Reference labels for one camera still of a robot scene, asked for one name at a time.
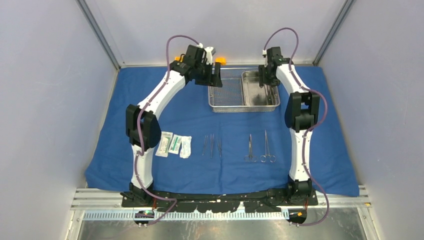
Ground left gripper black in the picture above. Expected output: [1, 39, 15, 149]
[195, 61, 223, 88]

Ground wire mesh instrument basket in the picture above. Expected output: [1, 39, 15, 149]
[208, 67, 278, 113]

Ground steel tweezers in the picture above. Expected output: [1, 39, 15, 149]
[217, 138, 222, 158]
[210, 133, 214, 159]
[202, 135, 208, 156]

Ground blue surgical drape cloth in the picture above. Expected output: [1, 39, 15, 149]
[85, 66, 360, 197]

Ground clear plastic packet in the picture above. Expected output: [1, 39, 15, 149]
[179, 136, 192, 159]

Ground green white small packet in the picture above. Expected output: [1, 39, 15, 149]
[168, 134, 182, 155]

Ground steel surgical scissors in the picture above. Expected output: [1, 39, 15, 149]
[244, 134, 257, 163]

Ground white sterile pouch packet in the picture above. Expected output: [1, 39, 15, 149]
[155, 131, 174, 158]

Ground steel surgical forceps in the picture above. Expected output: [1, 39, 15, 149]
[260, 130, 276, 163]

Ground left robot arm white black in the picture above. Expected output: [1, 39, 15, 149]
[123, 43, 223, 207]

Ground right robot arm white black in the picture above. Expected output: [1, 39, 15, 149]
[258, 47, 320, 205]

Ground small orange plastic block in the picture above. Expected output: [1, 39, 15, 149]
[215, 57, 227, 65]

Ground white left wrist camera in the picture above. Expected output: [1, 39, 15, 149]
[204, 46, 216, 65]

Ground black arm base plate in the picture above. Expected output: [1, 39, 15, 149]
[120, 185, 318, 213]

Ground aluminium front frame rail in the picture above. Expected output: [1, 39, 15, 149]
[71, 185, 372, 222]

